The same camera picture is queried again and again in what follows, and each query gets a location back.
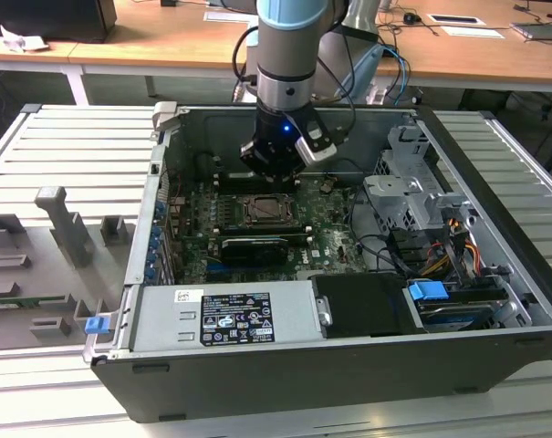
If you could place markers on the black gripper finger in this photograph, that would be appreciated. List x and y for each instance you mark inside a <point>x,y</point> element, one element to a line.
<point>291,175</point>
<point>257,159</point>

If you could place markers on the silver CPU plate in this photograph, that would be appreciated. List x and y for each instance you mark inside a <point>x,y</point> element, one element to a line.
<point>270,209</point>

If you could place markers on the thin metal locking lever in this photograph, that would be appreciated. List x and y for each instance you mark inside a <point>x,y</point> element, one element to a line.
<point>282,223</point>

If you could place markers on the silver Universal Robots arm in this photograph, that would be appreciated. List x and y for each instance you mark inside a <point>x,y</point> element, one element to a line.
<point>287,50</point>

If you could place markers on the black RAM slot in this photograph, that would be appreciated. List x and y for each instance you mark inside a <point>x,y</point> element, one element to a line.
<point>298,236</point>
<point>234,179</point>
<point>257,227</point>
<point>234,187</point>

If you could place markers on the CPU socket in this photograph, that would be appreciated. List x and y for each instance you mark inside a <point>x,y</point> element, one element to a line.
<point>245,211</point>

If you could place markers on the blue expansion slot clip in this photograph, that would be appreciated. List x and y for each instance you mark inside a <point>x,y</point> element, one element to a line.
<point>159,209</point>
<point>153,259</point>
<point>151,274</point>
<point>155,238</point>

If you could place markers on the coin battery holder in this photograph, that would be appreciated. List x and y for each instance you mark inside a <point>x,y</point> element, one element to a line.
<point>326,184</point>

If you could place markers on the green motherboard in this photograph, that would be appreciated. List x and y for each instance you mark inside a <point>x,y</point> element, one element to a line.
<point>330,246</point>

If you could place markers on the black graphics card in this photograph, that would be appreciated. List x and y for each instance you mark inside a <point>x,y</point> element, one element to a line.
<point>253,253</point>

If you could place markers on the grey case latch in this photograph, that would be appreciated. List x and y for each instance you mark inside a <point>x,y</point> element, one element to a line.
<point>165,114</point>

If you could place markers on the grey metal drive cage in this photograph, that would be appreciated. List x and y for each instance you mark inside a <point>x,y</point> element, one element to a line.
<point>394,191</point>

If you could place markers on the white paper sheet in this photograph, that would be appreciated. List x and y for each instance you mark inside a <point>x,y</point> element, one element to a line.
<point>221,16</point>
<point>471,32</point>

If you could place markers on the wooden office desk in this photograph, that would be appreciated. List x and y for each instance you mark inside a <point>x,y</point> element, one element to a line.
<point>166,41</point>

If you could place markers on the black plastic shroud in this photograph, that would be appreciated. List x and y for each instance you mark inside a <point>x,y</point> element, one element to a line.
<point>362,305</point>

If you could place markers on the hard disk in blue carrier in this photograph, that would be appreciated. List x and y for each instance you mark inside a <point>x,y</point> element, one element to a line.
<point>426,290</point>

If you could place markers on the black computer mouse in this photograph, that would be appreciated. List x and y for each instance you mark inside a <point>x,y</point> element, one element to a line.
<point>411,18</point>

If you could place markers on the grey power supply unit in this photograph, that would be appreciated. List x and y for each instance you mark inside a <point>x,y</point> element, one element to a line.
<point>166,319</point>

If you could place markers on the black open PC case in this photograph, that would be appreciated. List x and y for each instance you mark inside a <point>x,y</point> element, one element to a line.
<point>303,383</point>

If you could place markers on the blue plastic release latch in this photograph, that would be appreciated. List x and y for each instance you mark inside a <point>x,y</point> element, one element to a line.
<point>96,325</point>

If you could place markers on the grey parts rack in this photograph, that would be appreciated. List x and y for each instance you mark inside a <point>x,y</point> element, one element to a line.
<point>38,274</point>

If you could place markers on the black computer box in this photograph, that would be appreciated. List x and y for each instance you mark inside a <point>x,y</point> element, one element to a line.
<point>52,18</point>

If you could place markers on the crumpled white paper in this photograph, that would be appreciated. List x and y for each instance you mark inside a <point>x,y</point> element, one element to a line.
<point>20,42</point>

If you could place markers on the green RAM stick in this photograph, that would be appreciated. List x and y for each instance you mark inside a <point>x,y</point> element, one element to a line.
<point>24,300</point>

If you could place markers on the grey laptop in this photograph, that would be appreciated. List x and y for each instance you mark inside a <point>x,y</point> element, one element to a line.
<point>544,31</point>

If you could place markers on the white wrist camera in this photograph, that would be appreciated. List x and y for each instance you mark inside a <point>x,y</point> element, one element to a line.
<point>316,153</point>

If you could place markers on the silver metal bracket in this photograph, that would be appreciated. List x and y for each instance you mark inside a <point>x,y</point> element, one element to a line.
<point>323,315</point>

